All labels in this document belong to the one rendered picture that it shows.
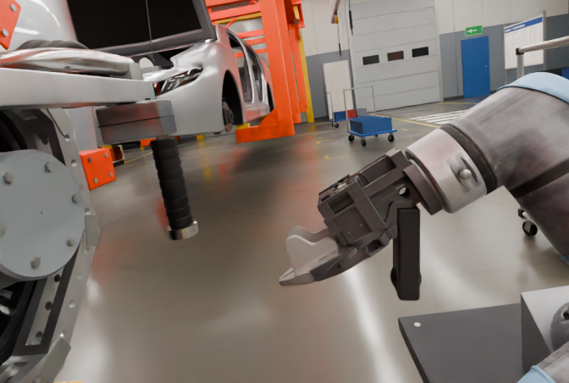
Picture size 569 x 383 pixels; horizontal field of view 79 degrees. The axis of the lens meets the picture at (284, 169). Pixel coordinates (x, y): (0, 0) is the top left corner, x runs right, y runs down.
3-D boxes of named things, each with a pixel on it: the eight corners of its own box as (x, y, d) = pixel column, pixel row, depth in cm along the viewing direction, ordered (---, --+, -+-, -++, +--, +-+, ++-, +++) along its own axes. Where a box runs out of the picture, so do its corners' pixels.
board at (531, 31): (495, 102, 920) (493, 26, 882) (515, 100, 917) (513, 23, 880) (534, 103, 773) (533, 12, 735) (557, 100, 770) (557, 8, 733)
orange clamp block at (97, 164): (52, 196, 64) (84, 184, 72) (91, 191, 63) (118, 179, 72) (41, 159, 62) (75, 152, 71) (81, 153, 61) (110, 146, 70)
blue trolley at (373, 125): (347, 141, 653) (341, 89, 634) (378, 136, 654) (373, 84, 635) (360, 147, 555) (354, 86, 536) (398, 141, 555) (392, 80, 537)
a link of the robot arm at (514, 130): (631, 123, 31) (551, 45, 34) (502, 197, 33) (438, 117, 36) (581, 148, 40) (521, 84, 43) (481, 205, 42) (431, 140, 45)
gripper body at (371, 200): (313, 195, 46) (393, 145, 44) (349, 248, 46) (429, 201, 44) (311, 210, 38) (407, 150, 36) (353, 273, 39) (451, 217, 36)
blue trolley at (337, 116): (329, 126, 985) (324, 92, 966) (363, 121, 988) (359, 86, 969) (334, 129, 924) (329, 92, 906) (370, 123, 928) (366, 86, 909)
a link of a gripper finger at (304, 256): (259, 251, 44) (320, 213, 42) (285, 289, 44) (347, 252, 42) (254, 261, 40) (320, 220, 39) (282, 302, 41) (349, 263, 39)
